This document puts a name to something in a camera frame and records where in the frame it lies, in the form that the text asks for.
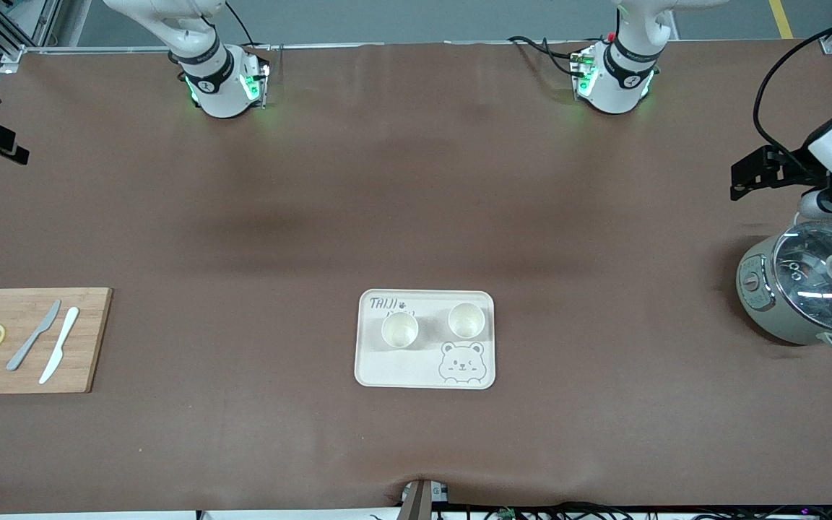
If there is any bamboo cutting board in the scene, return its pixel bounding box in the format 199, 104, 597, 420
0, 287, 113, 395

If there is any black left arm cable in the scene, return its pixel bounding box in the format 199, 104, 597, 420
752, 14, 832, 157

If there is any brown camera post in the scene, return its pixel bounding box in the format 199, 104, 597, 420
396, 478, 451, 520

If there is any grey plastic knife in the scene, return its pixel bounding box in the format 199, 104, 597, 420
6, 299, 63, 373

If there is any brown table cover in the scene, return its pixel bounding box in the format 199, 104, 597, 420
0, 40, 832, 515

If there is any black right base cable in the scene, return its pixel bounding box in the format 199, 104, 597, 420
225, 0, 258, 48

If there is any grey-green electric cooking pot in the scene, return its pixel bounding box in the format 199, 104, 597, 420
736, 209, 832, 353

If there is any black base cable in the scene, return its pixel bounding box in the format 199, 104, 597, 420
225, 0, 258, 48
508, 35, 583, 79

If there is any white plastic knife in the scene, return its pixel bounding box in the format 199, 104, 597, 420
38, 306, 81, 385

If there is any black left base cable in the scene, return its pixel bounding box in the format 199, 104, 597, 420
508, 35, 583, 79

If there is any glass pot lid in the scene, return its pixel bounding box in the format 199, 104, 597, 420
772, 220, 832, 326

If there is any aluminium frame rail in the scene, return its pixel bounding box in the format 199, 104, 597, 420
0, 0, 171, 74

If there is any cream bear print tray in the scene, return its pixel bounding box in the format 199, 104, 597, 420
355, 289, 496, 391

